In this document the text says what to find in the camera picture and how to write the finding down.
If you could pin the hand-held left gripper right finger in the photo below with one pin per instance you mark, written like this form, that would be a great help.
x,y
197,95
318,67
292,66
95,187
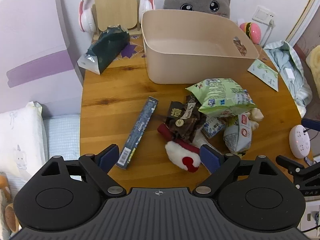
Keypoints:
x,y
210,160

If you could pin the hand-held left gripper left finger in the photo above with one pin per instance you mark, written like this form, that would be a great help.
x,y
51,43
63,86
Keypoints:
x,y
108,155

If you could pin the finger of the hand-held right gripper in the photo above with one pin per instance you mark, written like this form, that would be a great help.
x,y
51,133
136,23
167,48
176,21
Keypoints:
x,y
311,123
292,166

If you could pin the red white plush ornament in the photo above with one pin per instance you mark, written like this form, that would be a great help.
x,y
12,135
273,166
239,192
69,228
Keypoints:
x,y
177,152

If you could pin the white packet with red label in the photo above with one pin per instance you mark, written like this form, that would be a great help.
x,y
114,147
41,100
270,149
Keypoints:
x,y
237,137

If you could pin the brown socks pack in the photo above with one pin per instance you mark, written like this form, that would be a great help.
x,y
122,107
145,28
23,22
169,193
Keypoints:
x,y
187,127

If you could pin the long dark blue box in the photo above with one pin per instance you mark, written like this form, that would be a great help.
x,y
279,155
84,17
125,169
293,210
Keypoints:
x,y
140,130

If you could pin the green snack bag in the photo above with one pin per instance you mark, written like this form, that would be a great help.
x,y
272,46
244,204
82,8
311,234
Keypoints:
x,y
222,97

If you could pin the beige plastic storage bin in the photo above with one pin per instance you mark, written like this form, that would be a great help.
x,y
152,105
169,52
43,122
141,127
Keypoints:
x,y
195,65

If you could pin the white round power strip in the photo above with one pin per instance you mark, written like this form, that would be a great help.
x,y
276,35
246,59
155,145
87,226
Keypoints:
x,y
298,142

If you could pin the blue white small packet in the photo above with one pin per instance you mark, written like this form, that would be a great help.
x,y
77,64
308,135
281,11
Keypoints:
x,y
212,127

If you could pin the light blue bag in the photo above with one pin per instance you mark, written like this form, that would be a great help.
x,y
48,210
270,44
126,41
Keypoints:
x,y
297,90

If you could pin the light blue checked bedsheet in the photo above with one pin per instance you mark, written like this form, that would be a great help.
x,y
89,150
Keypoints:
x,y
62,135

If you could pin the white charger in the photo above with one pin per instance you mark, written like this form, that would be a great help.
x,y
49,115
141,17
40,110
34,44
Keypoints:
x,y
289,73

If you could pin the small dark box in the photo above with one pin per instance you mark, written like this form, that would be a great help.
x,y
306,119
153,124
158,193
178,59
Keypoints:
x,y
175,111

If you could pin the cream blanket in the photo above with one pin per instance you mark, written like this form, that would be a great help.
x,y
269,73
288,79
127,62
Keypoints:
x,y
313,60

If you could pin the green white leaflet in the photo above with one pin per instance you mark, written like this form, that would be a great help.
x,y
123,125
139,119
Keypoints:
x,y
262,72

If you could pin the white pillow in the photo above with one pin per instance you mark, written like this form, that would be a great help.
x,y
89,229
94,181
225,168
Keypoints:
x,y
20,135

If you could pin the purple flower table mat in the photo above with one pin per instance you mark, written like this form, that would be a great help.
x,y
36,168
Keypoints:
x,y
130,51

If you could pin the dark green tissue pack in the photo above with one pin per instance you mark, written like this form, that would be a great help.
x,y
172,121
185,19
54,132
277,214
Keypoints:
x,y
110,47

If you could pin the pink burger toy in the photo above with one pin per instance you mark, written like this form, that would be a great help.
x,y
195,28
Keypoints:
x,y
252,32

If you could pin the orange plush toy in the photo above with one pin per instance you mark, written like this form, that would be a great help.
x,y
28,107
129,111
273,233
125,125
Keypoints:
x,y
7,205

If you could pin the white purple cabinet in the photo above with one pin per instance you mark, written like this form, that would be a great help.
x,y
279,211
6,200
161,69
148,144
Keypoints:
x,y
37,55

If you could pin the white pink headphones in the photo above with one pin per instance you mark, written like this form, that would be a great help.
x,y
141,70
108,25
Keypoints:
x,y
87,17

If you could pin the wooden headphone stand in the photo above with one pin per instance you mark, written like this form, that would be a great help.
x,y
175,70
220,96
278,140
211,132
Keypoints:
x,y
115,5

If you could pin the white wall outlet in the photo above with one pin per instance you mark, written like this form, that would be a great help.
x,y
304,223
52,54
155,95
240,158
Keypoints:
x,y
260,12

